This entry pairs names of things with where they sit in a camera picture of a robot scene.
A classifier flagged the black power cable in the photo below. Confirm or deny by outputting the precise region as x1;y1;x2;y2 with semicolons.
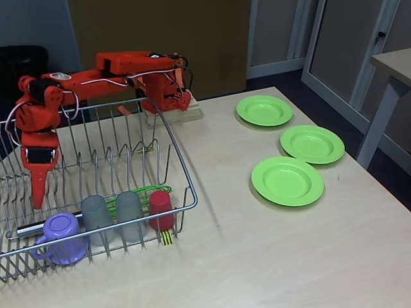
179;57;195;94

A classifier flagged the red plastic cup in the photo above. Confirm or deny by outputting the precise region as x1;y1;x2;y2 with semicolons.
148;191;176;232

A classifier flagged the beige side table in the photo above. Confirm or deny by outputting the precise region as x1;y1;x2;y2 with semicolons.
356;47;411;169

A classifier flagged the black waste bin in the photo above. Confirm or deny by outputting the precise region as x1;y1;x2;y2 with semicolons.
0;45;49;103

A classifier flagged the grey sliding door cabinet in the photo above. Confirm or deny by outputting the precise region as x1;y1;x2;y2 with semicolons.
301;0;411;151

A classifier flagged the green plastic plate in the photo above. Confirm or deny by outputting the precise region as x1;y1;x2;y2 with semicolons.
236;95;293;128
279;124;345;166
250;156;325;207

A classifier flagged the metal wire dish rack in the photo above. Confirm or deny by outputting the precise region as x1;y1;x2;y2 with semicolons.
0;98;199;283

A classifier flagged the translucent grey plastic cup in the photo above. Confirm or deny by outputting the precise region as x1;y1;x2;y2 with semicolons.
80;194;116;246
115;191;148;243

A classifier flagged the white framed cabinet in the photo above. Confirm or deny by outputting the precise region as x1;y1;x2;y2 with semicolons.
246;0;308;81

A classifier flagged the brown pin board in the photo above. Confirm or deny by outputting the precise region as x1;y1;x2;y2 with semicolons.
67;0;251;107

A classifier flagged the purple plastic mug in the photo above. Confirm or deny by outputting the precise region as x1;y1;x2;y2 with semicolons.
30;212;91;266

